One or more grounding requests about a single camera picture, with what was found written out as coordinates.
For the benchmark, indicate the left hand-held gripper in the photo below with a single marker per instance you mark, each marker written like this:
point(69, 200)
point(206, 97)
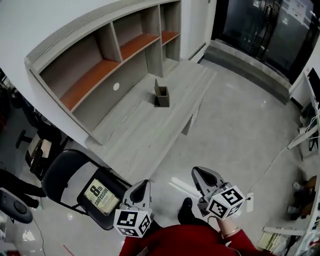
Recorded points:
point(132, 220)

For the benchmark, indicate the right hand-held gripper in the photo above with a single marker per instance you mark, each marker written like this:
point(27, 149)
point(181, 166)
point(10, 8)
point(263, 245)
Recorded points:
point(225, 202)

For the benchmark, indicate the yellow paperback book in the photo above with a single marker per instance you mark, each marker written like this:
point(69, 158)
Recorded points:
point(100, 197)

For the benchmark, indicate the small grey box organiser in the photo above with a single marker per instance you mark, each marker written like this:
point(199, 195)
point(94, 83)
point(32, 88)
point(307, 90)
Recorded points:
point(162, 100)

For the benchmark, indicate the person's right forearm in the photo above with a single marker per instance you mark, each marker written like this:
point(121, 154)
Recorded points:
point(232, 232)

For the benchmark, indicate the grey wooden desk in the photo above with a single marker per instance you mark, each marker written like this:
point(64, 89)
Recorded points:
point(150, 135)

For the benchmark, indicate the person's legs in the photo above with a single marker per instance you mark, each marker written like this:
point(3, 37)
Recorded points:
point(185, 212)

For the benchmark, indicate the white power strip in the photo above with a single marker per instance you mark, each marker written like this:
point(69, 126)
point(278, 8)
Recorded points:
point(250, 202)

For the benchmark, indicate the person's red top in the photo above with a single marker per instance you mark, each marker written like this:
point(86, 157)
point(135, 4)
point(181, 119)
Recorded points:
point(180, 242)

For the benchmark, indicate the black folding chair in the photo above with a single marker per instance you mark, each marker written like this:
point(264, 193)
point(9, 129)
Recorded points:
point(62, 170)

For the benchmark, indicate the cardboard box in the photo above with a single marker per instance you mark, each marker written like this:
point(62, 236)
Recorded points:
point(40, 150)

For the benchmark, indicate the black office chair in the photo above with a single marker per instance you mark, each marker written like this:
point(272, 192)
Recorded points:
point(47, 135)

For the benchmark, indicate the white desk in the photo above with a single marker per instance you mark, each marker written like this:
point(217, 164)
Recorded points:
point(310, 130)

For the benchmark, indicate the grey door step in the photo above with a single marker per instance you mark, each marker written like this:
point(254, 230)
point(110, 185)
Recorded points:
point(245, 67)

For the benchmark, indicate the grey wearable device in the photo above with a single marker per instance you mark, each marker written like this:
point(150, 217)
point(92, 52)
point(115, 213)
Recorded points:
point(15, 207)

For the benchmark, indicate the black monitor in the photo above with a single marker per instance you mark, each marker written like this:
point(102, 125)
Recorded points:
point(313, 82)

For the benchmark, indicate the grey wooden shelf hutch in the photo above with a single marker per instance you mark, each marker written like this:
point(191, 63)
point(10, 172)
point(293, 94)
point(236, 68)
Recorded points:
point(87, 57)

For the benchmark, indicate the black glass double door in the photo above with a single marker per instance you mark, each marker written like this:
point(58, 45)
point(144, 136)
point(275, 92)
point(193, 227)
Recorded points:
point(270, 32)

